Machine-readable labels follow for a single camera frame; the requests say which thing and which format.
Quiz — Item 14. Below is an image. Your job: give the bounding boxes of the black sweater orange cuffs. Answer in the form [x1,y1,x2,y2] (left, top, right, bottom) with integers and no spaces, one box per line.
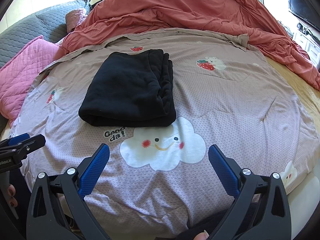
[78,49,176,127]

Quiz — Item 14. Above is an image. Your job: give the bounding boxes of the left hand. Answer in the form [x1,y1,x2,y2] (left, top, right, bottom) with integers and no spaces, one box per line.
[7,184,18,207]

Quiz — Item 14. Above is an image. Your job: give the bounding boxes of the right hand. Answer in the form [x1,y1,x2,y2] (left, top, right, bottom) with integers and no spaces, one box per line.
[194,230,209,240]

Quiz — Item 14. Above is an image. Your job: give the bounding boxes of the pink quilted pillow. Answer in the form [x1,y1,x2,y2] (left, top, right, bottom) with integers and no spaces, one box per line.
[0,35,63,124]

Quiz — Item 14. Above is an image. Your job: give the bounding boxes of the grey quilted headboard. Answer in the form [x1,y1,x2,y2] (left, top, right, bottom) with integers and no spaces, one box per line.
[1,0,91,67]

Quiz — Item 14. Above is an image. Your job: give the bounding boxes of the yellow mattress sheet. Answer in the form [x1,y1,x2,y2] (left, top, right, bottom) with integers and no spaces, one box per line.
[265,57,320,131]

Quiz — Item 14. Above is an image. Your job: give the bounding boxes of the mauve small pillow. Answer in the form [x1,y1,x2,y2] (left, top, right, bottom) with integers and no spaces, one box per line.
[65,8,87,33]

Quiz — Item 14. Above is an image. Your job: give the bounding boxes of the pink patterned duvet cover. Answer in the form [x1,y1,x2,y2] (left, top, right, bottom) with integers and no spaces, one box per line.
[11,28,319,237]

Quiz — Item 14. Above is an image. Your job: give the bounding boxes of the black monitor screen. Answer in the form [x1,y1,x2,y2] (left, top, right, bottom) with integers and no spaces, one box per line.
[289,0,319,31]

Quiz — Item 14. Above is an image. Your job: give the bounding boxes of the salmon red comforter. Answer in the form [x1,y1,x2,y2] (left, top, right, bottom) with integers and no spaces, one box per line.
[60,0,319,89]

